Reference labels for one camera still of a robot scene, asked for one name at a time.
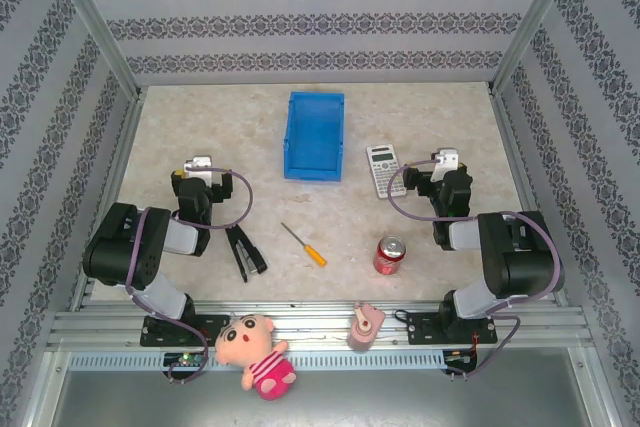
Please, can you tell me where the blue plastic bin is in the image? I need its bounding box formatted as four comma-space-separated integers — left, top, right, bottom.
282, 91, 347, 182

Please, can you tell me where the white calculator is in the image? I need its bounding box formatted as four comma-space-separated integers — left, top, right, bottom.
365, 144, 409, 200

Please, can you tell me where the black stapler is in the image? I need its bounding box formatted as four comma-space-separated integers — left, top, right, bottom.
224, 224, 269, 284

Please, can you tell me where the red soda can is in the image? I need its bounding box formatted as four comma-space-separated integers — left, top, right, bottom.
372, 234, 407, 277

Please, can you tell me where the small pink plush toy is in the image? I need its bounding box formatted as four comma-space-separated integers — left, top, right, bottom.
345, 300, 387, 353

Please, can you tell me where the left circuit board green light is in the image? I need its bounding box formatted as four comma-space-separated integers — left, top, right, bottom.
163, 351, 210, 369

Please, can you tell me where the cartoon boy plush doll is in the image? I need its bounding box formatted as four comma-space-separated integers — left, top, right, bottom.
213, 313, 298, 402

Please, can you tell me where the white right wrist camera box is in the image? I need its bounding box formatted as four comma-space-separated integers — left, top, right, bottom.
430, 147, 460, 182

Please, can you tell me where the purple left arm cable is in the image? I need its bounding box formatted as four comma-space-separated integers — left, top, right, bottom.
124, 167, 254, 384

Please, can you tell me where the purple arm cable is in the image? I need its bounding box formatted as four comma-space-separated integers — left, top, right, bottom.
386, 159, 562, 381
124, 167, 254, 384

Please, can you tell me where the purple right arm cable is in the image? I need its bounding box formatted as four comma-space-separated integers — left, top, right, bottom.
386, 159, 562, 381

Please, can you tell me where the aluminium right side rail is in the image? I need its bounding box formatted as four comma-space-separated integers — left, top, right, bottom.
488, 87, 571, 306

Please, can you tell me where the aluminium rail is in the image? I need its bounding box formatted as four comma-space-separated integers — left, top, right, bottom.
488, 87, 571, 306
67, 86, 147, 312
45, 298, 598, 349

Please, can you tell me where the aluminium left side rail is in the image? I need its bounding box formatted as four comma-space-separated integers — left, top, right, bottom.
67, 86, 147, 312

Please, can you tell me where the orange handled screwdriver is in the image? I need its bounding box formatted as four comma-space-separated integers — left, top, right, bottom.
279, 221, 328, 269

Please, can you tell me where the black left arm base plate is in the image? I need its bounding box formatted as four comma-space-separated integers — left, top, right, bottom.
139, 313, 232, 348

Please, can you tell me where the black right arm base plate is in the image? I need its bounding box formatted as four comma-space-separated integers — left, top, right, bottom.
406, 310, 500, 346

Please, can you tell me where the aluminium front rail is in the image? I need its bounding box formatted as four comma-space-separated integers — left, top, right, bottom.
45, 298, 598, 349

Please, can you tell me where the aluminium right frame post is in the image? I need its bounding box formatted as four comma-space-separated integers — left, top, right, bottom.
489, 0, 584, 93

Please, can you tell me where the grey slotted cable duct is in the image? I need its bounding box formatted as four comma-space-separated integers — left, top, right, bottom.
66, 350, 447, 374

